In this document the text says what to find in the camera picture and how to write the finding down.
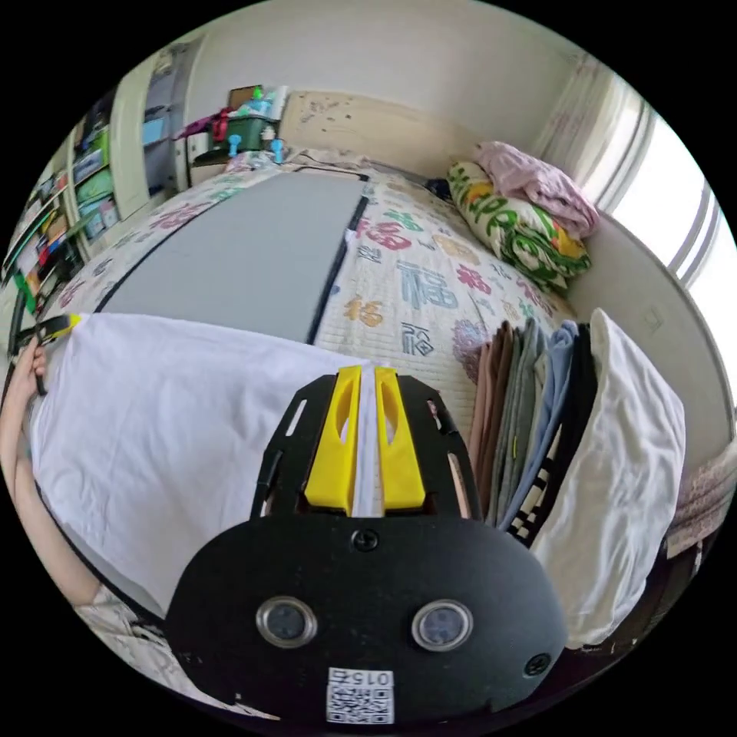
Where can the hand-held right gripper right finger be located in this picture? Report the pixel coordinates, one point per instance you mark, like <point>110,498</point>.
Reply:
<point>403,466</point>

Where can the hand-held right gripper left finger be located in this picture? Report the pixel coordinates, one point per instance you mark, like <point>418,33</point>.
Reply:
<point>334,460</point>

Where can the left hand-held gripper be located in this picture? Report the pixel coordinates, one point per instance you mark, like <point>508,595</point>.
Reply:
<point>23,331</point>

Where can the white short sleeve shirt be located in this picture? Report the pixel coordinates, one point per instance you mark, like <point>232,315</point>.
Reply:
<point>161,414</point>

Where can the person's left forearm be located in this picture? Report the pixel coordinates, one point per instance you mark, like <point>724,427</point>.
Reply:
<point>40,506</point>

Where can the person's left hand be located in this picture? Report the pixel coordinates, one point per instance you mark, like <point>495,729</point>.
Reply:
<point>31,374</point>

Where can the shelf with coloured boxes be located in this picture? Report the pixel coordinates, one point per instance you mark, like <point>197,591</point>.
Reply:
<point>69,201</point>

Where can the grey folding board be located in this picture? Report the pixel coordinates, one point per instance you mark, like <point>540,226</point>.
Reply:
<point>242,247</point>

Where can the bed with printed quilt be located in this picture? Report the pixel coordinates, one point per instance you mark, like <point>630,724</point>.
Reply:
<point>414,276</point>

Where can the pile of clothes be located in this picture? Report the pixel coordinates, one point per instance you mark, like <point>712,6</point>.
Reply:
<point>604,460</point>

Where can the white cupboard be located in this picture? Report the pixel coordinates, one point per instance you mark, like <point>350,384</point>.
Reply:
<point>155,132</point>

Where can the bedside table with clutter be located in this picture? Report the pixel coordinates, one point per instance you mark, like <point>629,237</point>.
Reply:
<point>242,126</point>

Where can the folded floral quilt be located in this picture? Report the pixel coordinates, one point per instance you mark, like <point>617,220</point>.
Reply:
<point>518,230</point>

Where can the pink blanket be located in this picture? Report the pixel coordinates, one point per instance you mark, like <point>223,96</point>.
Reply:
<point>535,178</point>

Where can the window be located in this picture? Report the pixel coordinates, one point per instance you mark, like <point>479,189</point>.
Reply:
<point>679,219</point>

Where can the pale curtain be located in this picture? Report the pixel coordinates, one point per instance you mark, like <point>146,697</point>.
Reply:
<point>587,121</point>

